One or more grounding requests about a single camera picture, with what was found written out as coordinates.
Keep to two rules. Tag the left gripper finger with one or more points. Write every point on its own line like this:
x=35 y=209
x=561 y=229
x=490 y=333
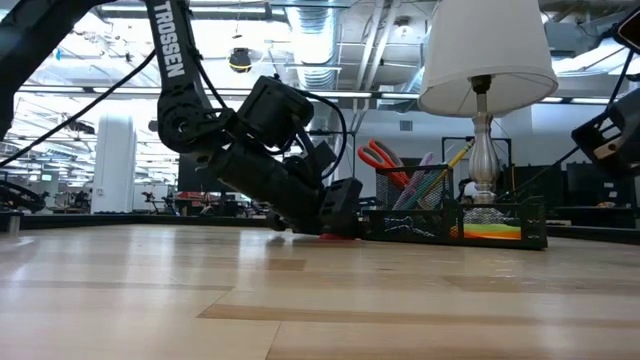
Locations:
x=342 y=210

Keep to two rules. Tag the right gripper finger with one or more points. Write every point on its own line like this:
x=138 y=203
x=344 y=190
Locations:
x=595 y=142

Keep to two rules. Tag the pink sticky note pad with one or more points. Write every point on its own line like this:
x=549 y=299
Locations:
x=335 y=237

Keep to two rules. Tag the black binder clip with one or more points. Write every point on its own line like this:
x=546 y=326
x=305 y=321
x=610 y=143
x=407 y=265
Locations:
x=400 y=227

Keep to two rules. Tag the light blue pen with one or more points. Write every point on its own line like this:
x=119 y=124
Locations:
x=420 y=196

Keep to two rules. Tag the orange pencil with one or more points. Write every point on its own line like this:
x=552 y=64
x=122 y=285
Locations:
x=462 y=154

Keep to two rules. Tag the green sticky note pad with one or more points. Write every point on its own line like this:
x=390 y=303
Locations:
x=490 y=231

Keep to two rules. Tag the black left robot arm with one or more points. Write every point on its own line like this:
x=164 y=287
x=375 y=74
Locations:
x=172 y=75

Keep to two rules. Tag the black mesh desk organizer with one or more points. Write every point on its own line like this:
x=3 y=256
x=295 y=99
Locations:
x=452 y=220

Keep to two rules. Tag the lilac pen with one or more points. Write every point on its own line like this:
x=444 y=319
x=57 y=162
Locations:
x=422 y=167

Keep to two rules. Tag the black background monitor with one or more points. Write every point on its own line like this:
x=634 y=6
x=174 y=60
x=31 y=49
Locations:
x=190 y=175

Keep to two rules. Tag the white shade table lamp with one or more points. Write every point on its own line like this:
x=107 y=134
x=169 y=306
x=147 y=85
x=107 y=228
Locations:
x=485 y=50

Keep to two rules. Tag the white round pillar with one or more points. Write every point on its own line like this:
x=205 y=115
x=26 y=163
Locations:
x=114 y=165

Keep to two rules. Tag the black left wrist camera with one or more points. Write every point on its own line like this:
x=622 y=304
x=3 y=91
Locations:
x=272 y=112

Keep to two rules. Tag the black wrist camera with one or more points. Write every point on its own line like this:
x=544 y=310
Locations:
x=631 y=30
x=272 y=112

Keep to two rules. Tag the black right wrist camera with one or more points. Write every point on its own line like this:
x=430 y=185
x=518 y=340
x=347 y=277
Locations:
x=631 y=30

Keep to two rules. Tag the black dome ceiling camera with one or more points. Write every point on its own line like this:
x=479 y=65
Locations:
x=240 y=60

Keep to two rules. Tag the silver ventilation duct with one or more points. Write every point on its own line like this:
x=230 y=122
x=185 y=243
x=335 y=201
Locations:
x=315 y=40

